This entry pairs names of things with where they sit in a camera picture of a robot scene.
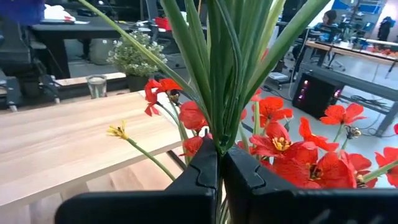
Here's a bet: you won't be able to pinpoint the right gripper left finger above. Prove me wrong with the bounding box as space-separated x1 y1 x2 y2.
54 136 219 224

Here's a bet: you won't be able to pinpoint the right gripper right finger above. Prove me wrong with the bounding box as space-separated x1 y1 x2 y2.
223 145 398 224

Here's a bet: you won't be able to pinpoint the red artificial flower bunch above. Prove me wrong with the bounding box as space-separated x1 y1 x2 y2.
106 77 218 182
236 88 398 190

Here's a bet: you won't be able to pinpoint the purple artificial flower bunch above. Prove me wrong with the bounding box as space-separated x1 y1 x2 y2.
0 0 331 224

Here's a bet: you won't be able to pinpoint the black lit computer tower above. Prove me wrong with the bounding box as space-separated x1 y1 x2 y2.
292 72 346 120

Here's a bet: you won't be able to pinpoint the clear glass vase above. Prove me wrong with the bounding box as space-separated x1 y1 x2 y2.
86 74 108 100

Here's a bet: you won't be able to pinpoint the potted green plant white blossoms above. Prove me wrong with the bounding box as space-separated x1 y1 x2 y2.
107 30 169 93

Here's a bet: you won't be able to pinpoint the wooden workbench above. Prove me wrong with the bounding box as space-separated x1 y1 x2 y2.
306 39 398 67

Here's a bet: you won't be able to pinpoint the grey bin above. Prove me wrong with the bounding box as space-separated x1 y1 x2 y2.
88 39 118 66

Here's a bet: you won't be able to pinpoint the red box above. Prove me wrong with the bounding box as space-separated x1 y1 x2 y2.
154 16 174 32

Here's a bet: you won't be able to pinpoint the person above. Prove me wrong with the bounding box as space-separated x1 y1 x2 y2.
312 9 340 43

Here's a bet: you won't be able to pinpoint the black desk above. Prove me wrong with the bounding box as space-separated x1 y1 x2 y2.
30 17 150 79

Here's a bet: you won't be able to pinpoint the white cloth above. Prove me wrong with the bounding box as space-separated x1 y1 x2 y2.
43 3 77 23

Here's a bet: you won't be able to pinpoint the black floor cable bundle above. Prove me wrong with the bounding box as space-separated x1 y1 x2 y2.
349 95 391 110

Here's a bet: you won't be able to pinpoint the grey metal bench frame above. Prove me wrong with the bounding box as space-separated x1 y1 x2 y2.
298 62 398 138

